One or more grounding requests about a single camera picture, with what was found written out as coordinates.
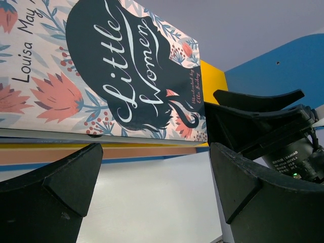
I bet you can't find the Little Women floral book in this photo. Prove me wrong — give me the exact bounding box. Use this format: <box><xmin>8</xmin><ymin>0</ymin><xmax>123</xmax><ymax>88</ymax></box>
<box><xmin>1</xmin><ymin>1</ymin><xmax>208</xmax><ymax>144</ymax></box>

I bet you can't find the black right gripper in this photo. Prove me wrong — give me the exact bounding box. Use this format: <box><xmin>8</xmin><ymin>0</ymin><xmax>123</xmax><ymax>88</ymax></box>
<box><xmin>204</xmin><ymin>88</ymin><xmax>324</xmax><ymax>183</ymax></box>

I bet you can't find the A Tale of Two Cities book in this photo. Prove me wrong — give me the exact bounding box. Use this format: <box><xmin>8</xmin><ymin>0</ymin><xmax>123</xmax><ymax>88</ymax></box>
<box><xmin>1</xmin><ymin>137</ymin><xmax>89</xmax><ymax>144</ymax></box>

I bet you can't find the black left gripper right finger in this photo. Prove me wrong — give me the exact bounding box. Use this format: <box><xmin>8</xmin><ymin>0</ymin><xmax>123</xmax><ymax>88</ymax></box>
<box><xmin>210</xmin><ymin>143</ymin><xmax>323</xmax><ymax>242</ymax></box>

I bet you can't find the blue yellow wooden bookshelf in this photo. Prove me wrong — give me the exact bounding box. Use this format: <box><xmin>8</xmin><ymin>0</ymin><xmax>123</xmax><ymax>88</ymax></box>
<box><xmin>1</xmin><ymin>33</ymin><xmax>323</xmax><ymax>171</ymax></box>

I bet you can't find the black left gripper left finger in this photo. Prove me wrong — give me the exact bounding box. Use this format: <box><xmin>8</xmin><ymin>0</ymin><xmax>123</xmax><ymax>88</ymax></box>
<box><xmin>1</xmin><ymin>143</ymin><xmax>103</xmax><ymax>242</ymax></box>

